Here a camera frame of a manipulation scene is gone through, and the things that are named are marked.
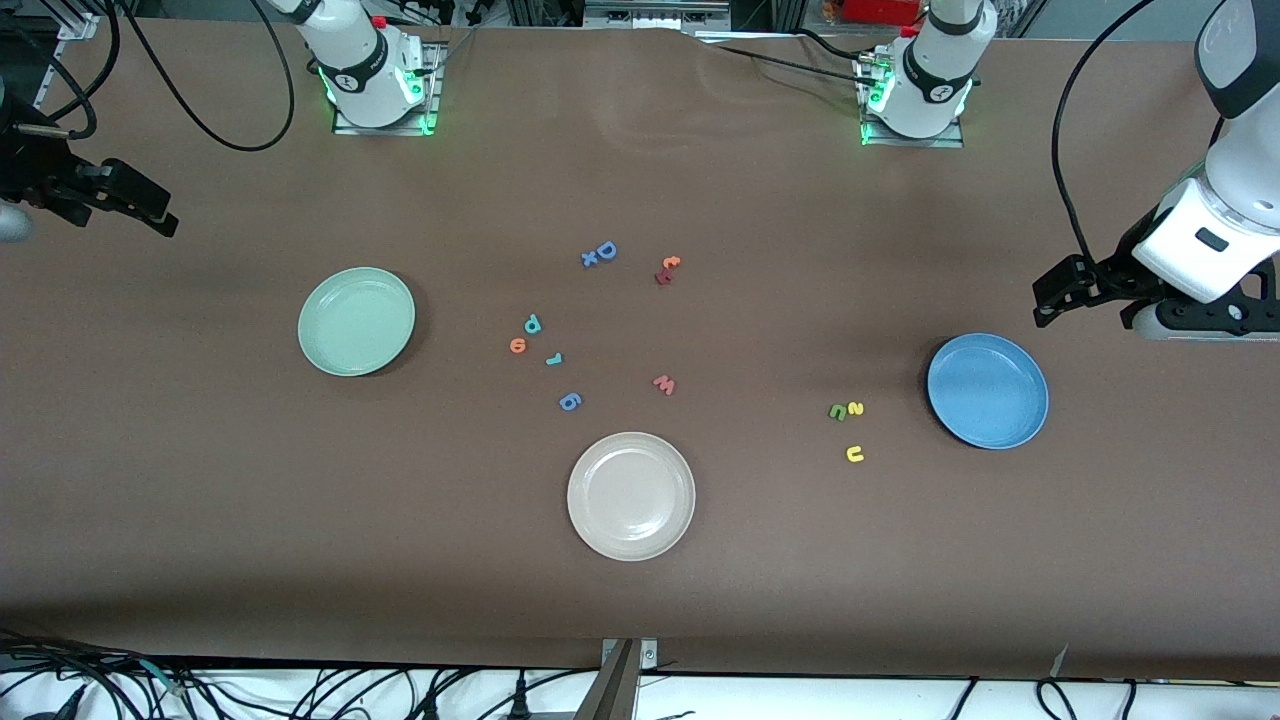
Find blue plate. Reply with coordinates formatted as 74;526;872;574
926;332;1050;451

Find pale green plate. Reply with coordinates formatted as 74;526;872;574
297;266;417;378

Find brown table cover sheet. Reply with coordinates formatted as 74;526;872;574
0;18;1280;681

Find red box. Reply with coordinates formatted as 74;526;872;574
840;0;923;26

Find beige plate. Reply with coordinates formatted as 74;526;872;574
566;431;697;563

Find white ledge board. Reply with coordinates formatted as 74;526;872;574
0;662;1280;720

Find grey power strip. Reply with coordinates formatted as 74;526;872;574
582;0;733;31

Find aluminium frame rail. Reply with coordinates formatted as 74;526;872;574
30;0;101;113

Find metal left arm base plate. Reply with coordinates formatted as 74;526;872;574
858;55;966;149

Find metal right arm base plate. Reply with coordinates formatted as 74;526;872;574
332;40;443;137

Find black base cable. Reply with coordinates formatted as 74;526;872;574
715;28;881;86

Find black looped floor cable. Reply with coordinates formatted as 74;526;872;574
1034;678;1085;720

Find teal thin cable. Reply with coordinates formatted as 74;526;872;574
128;655;193;698

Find aluminium profile post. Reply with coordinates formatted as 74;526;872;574
572;638;661;720

